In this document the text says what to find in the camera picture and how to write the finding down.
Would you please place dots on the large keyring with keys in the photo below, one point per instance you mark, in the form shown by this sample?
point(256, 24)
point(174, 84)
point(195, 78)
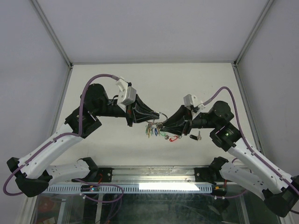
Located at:
point(153, 128)

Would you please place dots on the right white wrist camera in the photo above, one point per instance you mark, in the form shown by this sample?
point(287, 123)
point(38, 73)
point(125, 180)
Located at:
point(192, 103)

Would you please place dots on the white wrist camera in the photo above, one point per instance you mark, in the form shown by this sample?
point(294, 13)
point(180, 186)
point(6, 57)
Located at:
point(127, 94)
point(192, 103)

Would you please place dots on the white slotted cable duct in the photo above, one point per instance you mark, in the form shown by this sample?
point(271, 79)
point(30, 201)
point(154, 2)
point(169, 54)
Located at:
point(142, 188)

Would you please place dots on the left aluminium frame post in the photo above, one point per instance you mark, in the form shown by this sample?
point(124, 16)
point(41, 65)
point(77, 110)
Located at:
point(49, 29)

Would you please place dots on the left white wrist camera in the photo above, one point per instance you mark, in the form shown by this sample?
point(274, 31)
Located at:
point(127, 94)

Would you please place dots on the aluminium mounting rail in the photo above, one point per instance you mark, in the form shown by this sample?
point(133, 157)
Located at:
point(127, 174)

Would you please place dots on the black tag with key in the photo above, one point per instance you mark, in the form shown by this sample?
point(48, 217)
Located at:
point(196, 137)

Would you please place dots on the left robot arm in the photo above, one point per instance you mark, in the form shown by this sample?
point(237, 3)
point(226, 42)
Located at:
point(34, 173)

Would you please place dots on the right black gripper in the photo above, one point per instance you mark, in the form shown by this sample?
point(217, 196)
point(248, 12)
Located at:
point(182, 128)

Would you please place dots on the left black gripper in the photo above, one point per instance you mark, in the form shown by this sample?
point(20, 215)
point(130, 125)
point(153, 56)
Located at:
point(133, 115)

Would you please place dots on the right aluminium frame post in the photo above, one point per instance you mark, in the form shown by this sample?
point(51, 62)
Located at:
point(254, 31)

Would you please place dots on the aluminium frame post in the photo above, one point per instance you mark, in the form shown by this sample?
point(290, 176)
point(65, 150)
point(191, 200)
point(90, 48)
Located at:
point(49, 29)
point(254, 31)

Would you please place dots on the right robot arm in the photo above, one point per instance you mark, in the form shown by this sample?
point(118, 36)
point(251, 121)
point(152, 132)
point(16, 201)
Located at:
point(278, 189)

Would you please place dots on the red tag with keys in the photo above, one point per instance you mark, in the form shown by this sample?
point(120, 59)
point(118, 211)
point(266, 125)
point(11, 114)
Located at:
point(172, 138)

